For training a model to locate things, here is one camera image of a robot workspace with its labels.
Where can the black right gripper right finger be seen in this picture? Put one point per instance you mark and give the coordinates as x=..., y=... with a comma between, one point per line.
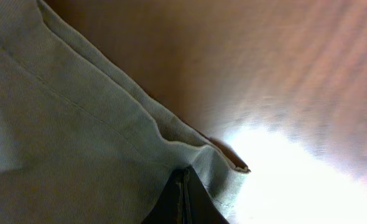
x=199, y=208

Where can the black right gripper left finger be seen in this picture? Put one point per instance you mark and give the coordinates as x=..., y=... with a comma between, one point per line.
x=170, y=206

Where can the khaki grey shorts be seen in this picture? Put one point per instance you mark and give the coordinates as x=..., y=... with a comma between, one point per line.
x=80, y=141

